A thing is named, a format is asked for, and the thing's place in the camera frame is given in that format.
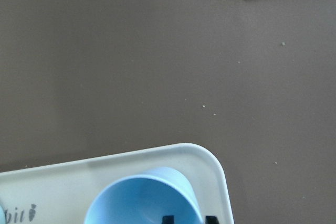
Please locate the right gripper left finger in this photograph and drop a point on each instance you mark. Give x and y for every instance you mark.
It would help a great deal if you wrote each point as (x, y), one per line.
(169, 219)

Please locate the cream rectangular tray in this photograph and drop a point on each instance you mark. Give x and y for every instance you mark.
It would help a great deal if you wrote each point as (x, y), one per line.
(62, 193)

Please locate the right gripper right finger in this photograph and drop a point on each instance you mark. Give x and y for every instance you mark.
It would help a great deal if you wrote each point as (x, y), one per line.
(211, 220)

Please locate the light blue cup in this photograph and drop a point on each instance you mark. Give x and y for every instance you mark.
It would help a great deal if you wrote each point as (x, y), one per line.
(145, 198)

